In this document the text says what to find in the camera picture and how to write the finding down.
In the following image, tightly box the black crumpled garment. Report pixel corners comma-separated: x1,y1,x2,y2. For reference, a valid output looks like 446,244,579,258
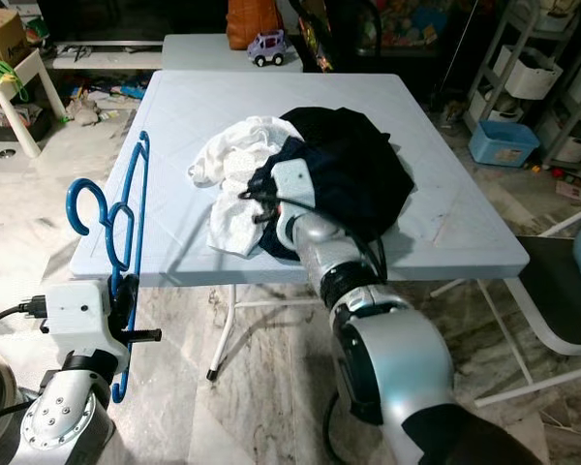
279,107,417,243

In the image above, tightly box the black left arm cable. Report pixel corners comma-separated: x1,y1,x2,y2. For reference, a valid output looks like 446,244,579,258
0,298,51,335

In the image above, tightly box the small white side table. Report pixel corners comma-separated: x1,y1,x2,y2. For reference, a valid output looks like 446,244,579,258
163,34,306,72

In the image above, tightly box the brown cardboard box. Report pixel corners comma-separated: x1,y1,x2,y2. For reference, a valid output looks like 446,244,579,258
0,8,30,67

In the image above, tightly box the navy blue garment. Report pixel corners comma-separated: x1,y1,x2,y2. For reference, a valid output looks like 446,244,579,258
247,136,340,264

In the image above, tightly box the light blue plastic basket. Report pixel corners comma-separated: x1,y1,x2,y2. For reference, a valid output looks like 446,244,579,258
468,119,541,168

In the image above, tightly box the white crumpled garment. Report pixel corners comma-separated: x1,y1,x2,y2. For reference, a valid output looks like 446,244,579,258
189,116,301,259

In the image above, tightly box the white folding table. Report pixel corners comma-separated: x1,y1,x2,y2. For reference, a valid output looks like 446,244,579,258
70,70,531,384

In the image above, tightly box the blue plastic clothes hanger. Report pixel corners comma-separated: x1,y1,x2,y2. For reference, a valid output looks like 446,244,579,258
66,131,151,403

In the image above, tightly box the white low round-legged table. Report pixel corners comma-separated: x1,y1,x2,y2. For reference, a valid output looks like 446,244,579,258
0,48,69,161

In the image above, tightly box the orange bag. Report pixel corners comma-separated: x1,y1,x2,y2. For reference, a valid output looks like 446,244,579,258
226,0,282,51

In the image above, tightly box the small purple toy car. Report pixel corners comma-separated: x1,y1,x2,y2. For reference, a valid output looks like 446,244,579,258
247,29,291,67

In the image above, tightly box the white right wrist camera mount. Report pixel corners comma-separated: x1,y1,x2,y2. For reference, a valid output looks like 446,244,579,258
269,158,321,222

